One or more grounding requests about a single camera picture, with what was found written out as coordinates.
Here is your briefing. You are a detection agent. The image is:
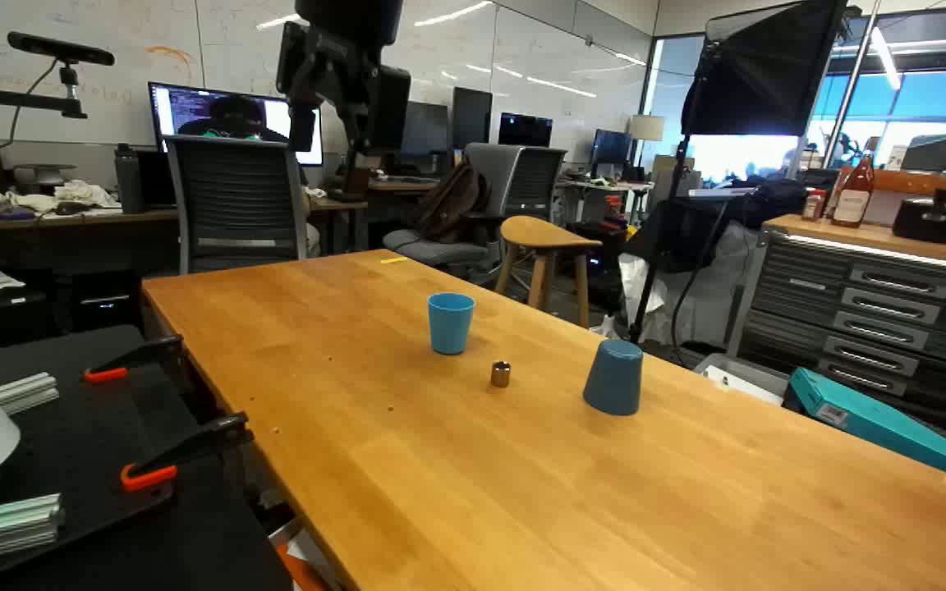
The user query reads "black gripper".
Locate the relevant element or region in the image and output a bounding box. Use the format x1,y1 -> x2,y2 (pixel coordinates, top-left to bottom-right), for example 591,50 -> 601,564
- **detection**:
277,15 -> 414,175

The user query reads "upright blue plastic cup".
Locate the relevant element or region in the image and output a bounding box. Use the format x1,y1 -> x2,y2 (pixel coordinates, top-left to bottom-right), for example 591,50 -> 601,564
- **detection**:
425,288 -> 475,359

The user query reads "upside-down blue plastic cup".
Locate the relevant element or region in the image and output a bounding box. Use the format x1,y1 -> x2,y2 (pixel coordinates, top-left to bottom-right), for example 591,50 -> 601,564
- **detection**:
581,338 -> 647,421

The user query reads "lit computer monitor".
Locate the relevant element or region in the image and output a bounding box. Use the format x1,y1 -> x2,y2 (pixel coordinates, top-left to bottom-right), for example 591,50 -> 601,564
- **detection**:
143,78 -> 329,171

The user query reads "black mesh office chair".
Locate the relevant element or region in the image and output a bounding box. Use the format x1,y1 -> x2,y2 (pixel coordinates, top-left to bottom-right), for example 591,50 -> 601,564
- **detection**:
163,130 -> 312,275

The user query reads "dark computer monitor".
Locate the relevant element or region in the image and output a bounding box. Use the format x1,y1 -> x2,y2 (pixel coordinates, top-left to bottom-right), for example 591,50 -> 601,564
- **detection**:
446,84 -> 495,155
495,108 -> 555,152

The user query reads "grey office chair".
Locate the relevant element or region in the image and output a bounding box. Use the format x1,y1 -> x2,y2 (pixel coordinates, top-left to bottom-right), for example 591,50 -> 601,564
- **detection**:
382,141 -> 530,275

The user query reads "wooden stool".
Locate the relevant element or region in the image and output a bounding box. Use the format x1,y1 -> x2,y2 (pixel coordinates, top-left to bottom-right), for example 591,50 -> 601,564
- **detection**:
493,214 -> 604,327

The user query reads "black clamp with orange tip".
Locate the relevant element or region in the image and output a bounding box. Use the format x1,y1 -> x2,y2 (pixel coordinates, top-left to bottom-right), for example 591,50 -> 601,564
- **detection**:
81,331 -> 186,387
119,409 -> 254,497

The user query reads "softbox light stand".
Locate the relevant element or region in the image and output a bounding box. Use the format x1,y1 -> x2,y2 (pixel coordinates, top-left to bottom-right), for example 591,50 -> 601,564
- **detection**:
626,130 -> 696,344

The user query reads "aluminium extrusion bar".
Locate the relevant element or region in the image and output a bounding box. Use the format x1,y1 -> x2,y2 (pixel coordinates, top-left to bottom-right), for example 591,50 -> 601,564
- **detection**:
0,368 -> 62,418
0,490 -> 67,564

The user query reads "black softbox light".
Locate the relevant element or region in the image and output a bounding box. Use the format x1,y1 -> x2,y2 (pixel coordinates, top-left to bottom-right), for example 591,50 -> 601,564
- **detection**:
679,0 -> 851,141

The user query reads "grey drawer cabinet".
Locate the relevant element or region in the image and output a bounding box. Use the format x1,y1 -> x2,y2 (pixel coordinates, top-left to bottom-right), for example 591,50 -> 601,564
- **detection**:
737,209 -> 946,424

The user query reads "black device on cabinet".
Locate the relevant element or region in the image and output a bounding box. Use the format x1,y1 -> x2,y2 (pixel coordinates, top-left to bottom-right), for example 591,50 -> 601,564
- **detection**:
889,186 -> 946,245

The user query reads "teal plastic case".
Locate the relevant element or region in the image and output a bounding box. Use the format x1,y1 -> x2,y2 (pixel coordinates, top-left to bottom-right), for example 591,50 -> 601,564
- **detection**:
786,364 -> 946,498

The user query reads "black stereo camera on stand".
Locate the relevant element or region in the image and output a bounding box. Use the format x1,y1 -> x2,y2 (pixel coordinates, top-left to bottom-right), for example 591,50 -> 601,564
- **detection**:
4,30 -> 119,120

